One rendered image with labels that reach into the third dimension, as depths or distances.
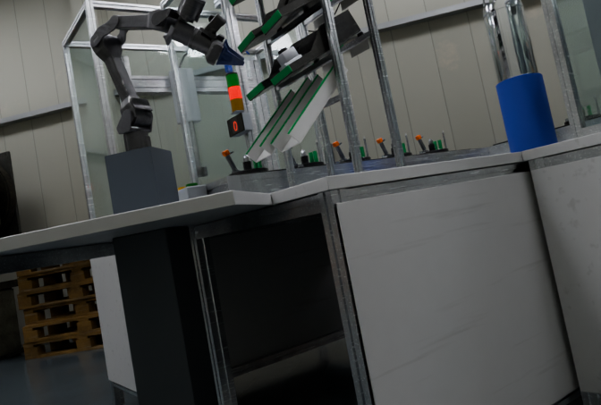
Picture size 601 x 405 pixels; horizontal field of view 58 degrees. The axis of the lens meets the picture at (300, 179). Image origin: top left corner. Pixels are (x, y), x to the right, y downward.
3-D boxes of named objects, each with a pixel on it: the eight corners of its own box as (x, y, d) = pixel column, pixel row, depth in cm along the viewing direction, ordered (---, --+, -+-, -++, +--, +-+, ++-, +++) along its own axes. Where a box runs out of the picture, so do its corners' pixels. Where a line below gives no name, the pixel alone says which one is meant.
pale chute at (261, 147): (271, 155, 159) (259, 145, 158) (256, 163, 171) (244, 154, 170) (317, 86, 169) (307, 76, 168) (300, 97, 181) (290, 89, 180)
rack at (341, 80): (360, 180, 148) (305, -95, 155) (287, 199, 178) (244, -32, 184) (412, 172, 161) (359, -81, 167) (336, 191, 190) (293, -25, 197)
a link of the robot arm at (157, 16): (149, 21, 148) (165, -20, 145) (171, 28, 155) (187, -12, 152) (175, 39, 143) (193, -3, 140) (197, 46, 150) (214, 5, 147)
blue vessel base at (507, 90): (544, 150, 179) (526, 71, 181) (503, 160, 191) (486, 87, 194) (568, 147, 188) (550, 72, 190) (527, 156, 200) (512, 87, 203)
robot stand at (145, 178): (114, 226, 150) (104, 156, 151) (139, 224, 164) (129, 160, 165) (161, 217, 147) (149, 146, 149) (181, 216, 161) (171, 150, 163)
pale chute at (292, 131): (300, 143, 147) (287, 132, 146) (282, 152, 159) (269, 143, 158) (348, 69, 157) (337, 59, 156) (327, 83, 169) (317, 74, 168)
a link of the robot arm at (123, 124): (117, 136, 156) (114, 114, 156) (141, 137, 163) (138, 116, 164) (133, 130, 152) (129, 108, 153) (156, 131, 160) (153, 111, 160)
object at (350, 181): (328, 189, 115) (325, 176, 115) (119, 245, 236) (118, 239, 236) (627, 146, 198) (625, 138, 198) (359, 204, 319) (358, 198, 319)
